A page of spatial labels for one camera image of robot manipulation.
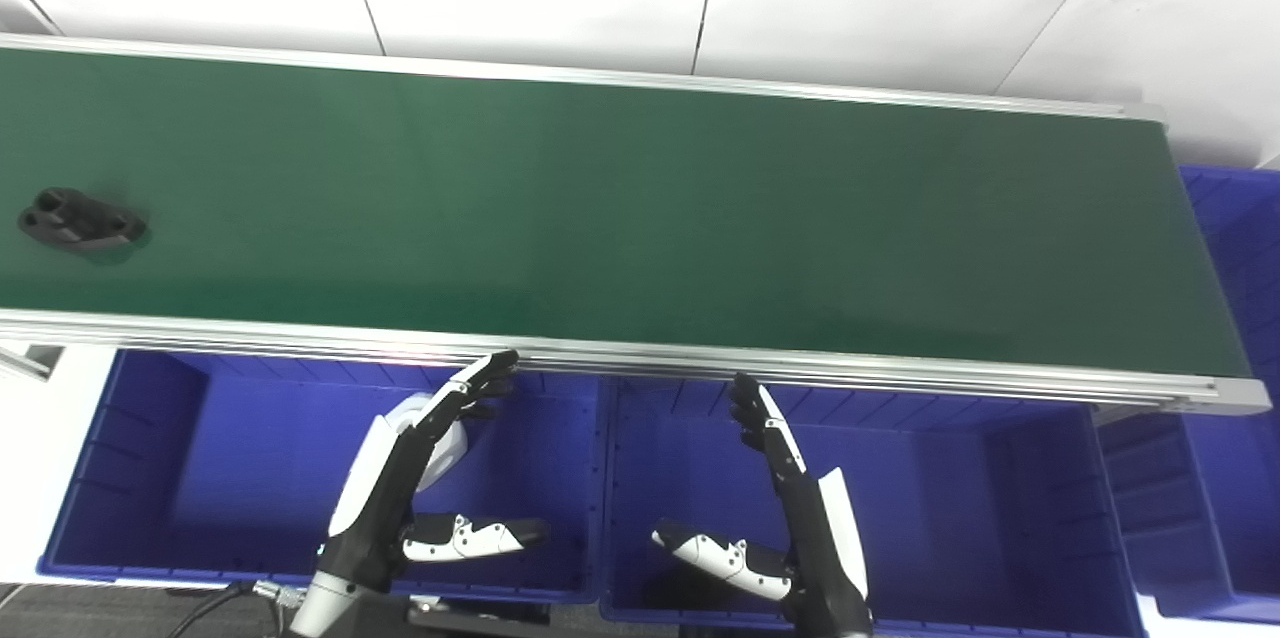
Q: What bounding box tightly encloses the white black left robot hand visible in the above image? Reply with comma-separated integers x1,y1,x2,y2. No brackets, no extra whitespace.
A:
320,350,551,593

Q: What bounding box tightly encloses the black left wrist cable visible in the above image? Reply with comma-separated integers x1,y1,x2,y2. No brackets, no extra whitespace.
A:
165,578,307,638

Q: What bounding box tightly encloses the black flanged machine part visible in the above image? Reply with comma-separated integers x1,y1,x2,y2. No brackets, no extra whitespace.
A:
17,187,149,253

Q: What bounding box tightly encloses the blue plastic bin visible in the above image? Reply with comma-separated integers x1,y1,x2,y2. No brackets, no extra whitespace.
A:
600,373,1147,638
1095,165,1280,624
37,348,607,606

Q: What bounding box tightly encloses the green conveyor belt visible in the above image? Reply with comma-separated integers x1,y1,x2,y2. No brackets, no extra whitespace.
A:
0,33,1273,417

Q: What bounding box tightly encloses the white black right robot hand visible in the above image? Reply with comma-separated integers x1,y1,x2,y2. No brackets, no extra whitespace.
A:
652,373,874,638

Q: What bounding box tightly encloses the aluminium conveyor support leg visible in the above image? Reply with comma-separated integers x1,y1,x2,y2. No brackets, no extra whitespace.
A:
0,343,63,382

